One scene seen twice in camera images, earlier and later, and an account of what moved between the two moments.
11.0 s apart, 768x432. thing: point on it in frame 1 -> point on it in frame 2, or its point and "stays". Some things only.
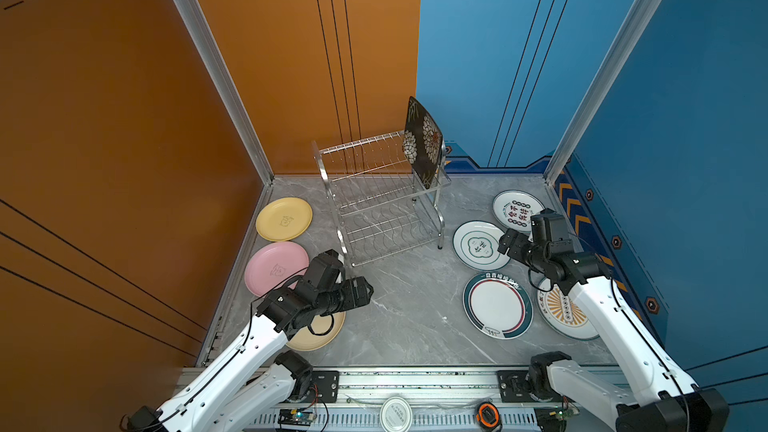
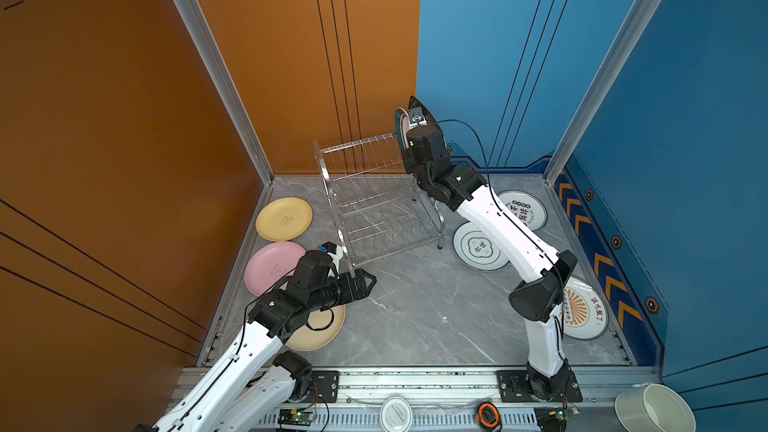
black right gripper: (517, 242) -> (408, 158)
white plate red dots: (513, 209) stays
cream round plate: (324, 330) stays
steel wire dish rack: (379, 205) stays
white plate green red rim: (499, 305) -> (402, 122)
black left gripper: (351, 299) stays
